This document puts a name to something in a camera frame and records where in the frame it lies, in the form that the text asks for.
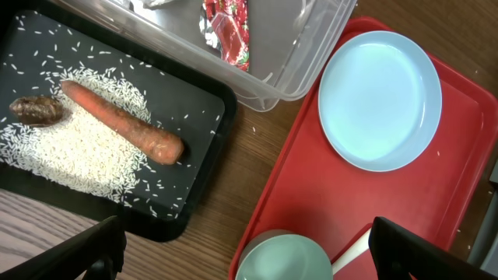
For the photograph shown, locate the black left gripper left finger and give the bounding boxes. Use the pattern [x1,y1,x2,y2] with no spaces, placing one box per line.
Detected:
[1,216,127,280]

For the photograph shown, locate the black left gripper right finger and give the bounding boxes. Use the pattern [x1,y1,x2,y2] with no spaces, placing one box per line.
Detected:
[369,216,497,280]

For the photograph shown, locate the white plastic spoon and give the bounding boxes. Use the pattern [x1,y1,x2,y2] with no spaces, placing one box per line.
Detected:
[331,229,371,275]

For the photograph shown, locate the white rice pile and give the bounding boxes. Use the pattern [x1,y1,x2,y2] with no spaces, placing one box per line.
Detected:
[1,66,151,203]

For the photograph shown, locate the mint green bowl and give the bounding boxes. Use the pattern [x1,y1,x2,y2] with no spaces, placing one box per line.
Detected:
[235,229,333,280]

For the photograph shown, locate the orange carrot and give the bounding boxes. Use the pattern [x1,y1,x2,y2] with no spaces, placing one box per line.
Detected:
[61,81,184,165]

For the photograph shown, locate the brown food scrap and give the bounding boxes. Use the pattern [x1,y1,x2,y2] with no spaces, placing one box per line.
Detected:
[9,96,65,127]

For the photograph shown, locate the light blue plate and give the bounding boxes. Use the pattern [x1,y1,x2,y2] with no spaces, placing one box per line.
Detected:
[317,30,443,172]

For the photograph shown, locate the red snack wrapper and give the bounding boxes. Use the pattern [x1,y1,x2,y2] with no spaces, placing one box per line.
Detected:
[199,0,250,72]

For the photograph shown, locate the grey dishwasher rack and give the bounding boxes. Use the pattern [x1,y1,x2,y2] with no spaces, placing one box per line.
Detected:
[467,164,497,276]

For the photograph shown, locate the black waste tray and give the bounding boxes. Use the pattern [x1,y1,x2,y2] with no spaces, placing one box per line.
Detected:
[1,1,237,242]

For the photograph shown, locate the red plastic tray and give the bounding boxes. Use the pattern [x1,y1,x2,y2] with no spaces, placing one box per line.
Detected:
[227,16,498,280]

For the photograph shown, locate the clear plastic bin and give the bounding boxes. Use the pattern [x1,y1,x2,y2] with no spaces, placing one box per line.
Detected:
[57,0,357,112]

